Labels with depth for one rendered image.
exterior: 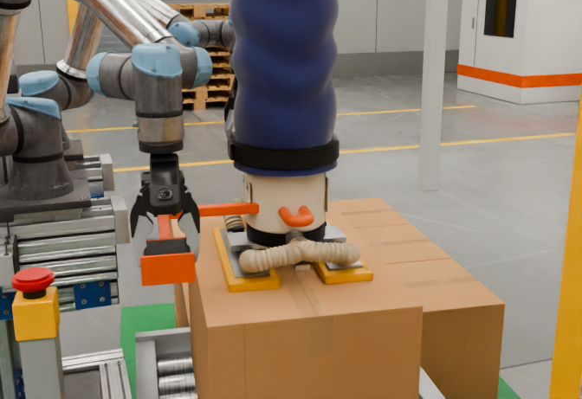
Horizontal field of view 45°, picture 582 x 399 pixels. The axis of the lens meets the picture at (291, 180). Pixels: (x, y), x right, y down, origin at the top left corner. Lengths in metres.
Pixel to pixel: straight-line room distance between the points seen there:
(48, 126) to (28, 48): 9.76
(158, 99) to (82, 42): 1.18
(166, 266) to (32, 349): 0.31
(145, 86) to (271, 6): 0.34
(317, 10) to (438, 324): 1.24
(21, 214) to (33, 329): 0.51
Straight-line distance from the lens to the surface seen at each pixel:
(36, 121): 1.72
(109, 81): 1.19
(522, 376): 3.08
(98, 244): 1.80
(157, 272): 1.16
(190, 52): 1.29
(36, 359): 1.34
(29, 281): 1.28
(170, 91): 1.11
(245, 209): 1.44
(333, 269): 1.42
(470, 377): 2.44
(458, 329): 2.33
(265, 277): 1.39
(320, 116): 1.39
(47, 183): 1.75
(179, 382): 1.90
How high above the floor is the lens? 1.52
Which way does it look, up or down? 15 degrees down
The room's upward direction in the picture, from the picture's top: straight up
